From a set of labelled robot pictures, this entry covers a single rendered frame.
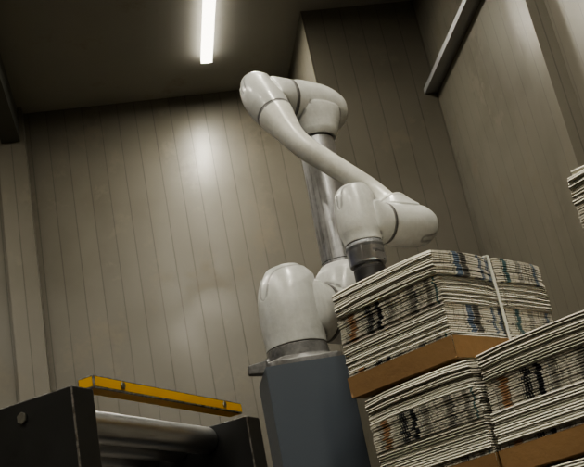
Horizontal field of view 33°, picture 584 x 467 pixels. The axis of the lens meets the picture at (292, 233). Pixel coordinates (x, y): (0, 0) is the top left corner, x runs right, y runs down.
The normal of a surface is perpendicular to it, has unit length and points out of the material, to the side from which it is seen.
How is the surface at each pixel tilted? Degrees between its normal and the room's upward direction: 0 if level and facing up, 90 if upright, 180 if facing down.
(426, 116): 90
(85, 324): 90
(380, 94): 90
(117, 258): 90
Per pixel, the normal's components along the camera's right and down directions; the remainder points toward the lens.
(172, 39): 0.18, 0.92
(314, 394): 0.11, -0.38
